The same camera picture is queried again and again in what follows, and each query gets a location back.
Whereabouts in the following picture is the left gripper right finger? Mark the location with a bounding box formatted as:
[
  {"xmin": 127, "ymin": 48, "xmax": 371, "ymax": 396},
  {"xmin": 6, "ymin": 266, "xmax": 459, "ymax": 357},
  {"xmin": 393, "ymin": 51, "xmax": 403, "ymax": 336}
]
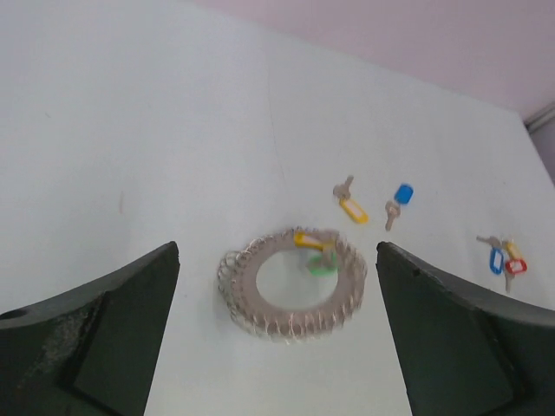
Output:
[{"xmin": 376, "ymin": 242, "xmax": 554, "ymax": 415}]

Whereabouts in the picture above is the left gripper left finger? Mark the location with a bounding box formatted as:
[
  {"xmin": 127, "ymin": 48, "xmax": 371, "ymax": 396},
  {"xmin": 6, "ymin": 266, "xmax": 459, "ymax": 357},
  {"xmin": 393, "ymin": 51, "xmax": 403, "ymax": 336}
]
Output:
[{"xmin": 1, "ymin": 242, "xmax": 180, "ymax": 415}]

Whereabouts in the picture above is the key with green tag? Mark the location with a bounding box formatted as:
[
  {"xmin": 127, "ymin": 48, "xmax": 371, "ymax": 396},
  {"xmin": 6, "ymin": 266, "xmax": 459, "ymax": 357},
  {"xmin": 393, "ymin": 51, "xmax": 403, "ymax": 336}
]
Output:
[{"xmin": 306, "ymin": 250, "xmax": 338, "ymax": 276}]

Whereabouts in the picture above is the round metal keyring disc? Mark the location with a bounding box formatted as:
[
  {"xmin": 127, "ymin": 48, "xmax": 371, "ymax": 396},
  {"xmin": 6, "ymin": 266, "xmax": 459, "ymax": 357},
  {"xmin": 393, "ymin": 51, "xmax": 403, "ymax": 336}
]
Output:
[{"xmin": 217, "ymin": 226, "xmax": 368, "ymax": 343}]

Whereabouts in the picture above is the key with red tag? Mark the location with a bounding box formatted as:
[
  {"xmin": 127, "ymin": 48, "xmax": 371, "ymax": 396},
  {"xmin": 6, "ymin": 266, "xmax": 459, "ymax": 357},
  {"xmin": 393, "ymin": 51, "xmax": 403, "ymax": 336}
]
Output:
[{"xmin": 504, "ymin": 258, "xmax": 528, "ymax": 294}]

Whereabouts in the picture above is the key with blue tag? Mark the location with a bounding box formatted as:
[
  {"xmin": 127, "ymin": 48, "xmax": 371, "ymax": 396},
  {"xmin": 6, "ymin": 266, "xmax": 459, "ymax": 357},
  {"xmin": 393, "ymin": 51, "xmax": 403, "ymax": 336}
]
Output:
[
  {"xmin": 476, "ymin": 236, "xmax": 505, "ymax": 275},
  {"xmin": 385, "ymin": 183, "xmax": 414, "ymax": 231}
]

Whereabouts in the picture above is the key with small yellow tag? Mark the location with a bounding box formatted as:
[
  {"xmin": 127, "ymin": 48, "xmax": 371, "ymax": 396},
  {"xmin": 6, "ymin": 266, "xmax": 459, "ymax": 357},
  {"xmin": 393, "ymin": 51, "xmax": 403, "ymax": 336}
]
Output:
[{"xmin": 503, "ymin": 239, "xmax": 522, "ymax": 259}]

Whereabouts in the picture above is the right aluminium frame post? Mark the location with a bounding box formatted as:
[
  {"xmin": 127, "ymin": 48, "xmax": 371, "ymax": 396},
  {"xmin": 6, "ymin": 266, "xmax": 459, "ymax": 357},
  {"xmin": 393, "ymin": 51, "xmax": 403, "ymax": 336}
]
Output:
[{"xmin": 523, "ymin": 101, "xmax": 555, "ymax": 133}]

